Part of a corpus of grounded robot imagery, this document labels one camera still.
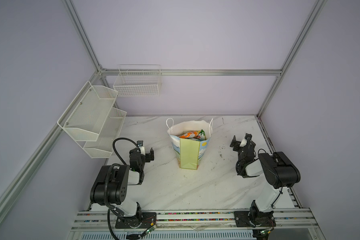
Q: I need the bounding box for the orange Fox's candy bag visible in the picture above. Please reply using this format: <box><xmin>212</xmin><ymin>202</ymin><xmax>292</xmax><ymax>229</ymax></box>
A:
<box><xmin>179</xmin><ymin>131</ymin><xmax>200</xmax><ymax>139</ymax></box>

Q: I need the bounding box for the white wire basket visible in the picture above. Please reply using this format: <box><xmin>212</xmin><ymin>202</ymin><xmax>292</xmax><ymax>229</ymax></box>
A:
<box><xmin>113</xmin><ymin>65</ymin><xmax>162</xmax><ymax>97</ymax></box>

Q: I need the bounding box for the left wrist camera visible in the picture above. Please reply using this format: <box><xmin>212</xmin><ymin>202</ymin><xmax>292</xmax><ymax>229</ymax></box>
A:
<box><xmin>137</xmin><ymin>141</ymin><xmax>146</xmax><ymax>155</ymax></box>

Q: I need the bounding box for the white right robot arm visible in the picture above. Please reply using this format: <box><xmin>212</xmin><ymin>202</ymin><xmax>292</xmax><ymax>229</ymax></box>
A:
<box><xmin>230</xmin><ymin>134</ymin><xmax>301</xmax><ymax>228</ymax></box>

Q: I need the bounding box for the green candy bag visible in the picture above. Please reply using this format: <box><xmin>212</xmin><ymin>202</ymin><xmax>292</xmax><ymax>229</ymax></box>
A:
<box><xmin>197</xmin><ymin>130</ymin><xmax>207</xmax><ymax>141</ymax></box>

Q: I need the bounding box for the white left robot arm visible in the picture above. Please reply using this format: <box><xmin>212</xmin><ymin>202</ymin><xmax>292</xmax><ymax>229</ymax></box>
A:
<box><xmin>90</xmin><ymin>148</ymin><xmax>157</xmax><ymax>229</ymax></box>

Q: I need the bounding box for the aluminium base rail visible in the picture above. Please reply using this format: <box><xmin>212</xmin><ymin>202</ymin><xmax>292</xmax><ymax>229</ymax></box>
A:
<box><xmin>68</xmin><ymin>208</ymin><xmax>325</xmax><ymax>240</ymax></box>

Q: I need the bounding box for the floral paper gift bag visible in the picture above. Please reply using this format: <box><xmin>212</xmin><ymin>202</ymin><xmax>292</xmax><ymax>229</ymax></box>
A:
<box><xmin>166</xmin><ymin>118</ymin><xmax>214</xmax><ymax>170</ymax></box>

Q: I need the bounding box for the white mesh two-tier shelf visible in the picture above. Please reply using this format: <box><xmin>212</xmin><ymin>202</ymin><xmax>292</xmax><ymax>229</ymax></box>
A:
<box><xmin>57</xmin><ymin>82</ymin><xmax>127</xmax><ymax>159</ymax></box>

